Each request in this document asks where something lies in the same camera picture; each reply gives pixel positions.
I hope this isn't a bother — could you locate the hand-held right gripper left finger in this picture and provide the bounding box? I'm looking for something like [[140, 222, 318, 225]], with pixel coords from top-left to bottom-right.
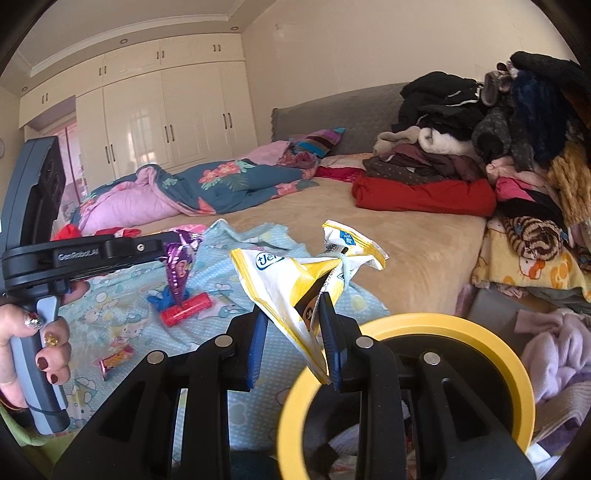
[[51, 305, 271, 480]]

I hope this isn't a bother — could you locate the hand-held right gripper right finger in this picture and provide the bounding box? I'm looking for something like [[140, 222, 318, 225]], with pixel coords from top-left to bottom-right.
[[318, 291, 539, 480]]

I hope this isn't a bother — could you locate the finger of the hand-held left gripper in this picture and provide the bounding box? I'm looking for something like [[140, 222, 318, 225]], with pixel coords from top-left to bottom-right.
[[99, 255, 169, 278], [102, 232, 179, 263]]

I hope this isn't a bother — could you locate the purple snack wrapper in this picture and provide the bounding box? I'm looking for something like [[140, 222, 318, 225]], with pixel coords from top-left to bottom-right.
[[161, 229, 206, 308]]

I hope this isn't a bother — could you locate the yellow white snack wrapper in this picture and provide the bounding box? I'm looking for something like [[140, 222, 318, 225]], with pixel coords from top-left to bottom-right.
[[230, 219, 389, 384]]

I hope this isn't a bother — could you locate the yellow rimmed black bin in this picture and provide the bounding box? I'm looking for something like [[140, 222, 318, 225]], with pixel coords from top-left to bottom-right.
[[277, 315, 536, 480]]

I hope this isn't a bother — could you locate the person's left hand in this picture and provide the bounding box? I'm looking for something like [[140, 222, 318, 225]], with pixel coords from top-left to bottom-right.
[[0, 281, 90, 409]]

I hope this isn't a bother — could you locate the red garment white print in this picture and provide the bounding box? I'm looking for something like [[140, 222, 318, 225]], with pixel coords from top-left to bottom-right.
[[51, 224, 144, 241]]

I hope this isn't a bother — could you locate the small blue toy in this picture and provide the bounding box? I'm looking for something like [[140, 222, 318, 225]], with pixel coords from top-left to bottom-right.
[[148, 284, 195, 312]]

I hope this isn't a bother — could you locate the light blue printed blanket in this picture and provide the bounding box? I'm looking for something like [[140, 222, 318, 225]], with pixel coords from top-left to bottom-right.
[[55, 219, 393, 450]]

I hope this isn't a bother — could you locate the red cylinder tube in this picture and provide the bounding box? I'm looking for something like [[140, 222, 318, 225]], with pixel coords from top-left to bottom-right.
[[159, 293, 212, 328]]

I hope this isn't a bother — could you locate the orange purple cookie packet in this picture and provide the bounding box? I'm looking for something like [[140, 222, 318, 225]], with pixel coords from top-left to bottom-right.
[[98, 345, 136, 380]]

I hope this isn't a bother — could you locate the blue floral quilt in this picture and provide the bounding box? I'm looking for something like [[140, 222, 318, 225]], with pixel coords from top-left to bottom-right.
[[78, 159, 319, 232]]

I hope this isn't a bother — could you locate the cream wardrobe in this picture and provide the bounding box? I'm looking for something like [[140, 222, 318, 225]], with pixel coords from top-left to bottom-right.
[[18, 39, 259, 171]]

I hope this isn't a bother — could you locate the bed with beige sheet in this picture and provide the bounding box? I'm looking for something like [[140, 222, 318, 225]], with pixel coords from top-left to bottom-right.
[[92, 178, 488, 319]]

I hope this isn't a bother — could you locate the grey box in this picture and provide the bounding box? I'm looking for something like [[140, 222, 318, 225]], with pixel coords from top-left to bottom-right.
[[462, 286, 527, 356]]

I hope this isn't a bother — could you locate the pink cloth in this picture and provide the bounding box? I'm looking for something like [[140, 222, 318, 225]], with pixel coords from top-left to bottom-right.
[[245, 141, 296, 167]]

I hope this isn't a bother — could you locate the red patterned cloth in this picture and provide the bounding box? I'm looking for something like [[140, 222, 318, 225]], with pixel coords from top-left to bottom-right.
[[314, 165, 365, 183]]

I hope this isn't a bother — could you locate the folded red cloth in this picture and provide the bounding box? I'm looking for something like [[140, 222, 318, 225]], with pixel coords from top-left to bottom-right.
[[352, 176, 497, 217]]

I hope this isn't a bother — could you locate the yellow cartoon blanket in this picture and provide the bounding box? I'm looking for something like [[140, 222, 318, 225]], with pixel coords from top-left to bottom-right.
[[471, 217, 591, 301]]

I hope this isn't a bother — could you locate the striped pillow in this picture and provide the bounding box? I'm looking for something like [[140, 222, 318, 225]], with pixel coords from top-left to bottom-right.
[[291, 128, 347, 160]]

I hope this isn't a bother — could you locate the brown striped plush cloth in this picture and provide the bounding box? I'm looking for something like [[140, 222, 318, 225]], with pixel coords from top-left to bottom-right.
[[502, 216, 563, 260]]

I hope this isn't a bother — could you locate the lavender fluffy cloth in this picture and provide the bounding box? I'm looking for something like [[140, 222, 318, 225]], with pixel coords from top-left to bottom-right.
[[515, 308, 591, 402]]

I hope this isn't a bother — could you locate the beige knit cloth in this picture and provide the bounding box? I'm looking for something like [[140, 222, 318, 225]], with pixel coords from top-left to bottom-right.
[[531, 383, 591, 446]]

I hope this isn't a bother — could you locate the grey padded headboard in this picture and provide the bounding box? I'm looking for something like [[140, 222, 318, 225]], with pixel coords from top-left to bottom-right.
[[270, 82, 416, 155]]

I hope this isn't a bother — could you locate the pink garment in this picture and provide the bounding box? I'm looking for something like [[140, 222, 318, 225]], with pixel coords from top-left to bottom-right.
[[485, 157, 550, 201]]

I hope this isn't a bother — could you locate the pile of dark clothes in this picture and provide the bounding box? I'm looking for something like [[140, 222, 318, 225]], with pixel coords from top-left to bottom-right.
[[362, 51, 591, 195]]

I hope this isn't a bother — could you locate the mustard fuzzy garment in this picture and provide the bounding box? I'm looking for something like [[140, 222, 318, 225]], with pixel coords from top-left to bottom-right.
[[547, 143, 591, 227]]

